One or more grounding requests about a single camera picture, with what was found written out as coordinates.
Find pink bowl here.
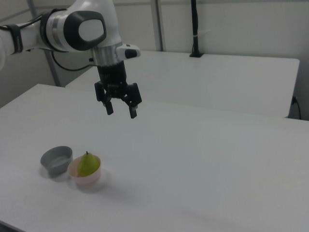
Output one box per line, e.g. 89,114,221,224
67,156,102,186

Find black cable with blue plug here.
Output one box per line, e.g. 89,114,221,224
291,95,302,119

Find black pole with base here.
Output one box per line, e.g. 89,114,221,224
189,0,204,58

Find grey bowl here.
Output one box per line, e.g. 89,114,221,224
40,145,73,176

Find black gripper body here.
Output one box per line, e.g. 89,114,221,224
96,60,128,99

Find grey partition post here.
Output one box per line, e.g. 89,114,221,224
28,0,61,87
151,0,167,51

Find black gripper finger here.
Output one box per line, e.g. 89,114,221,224
120,83,142,119
94,81,114,116

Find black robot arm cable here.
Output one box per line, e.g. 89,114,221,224
0,14,98,72

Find green pear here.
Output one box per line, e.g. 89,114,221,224
77,151,101,177

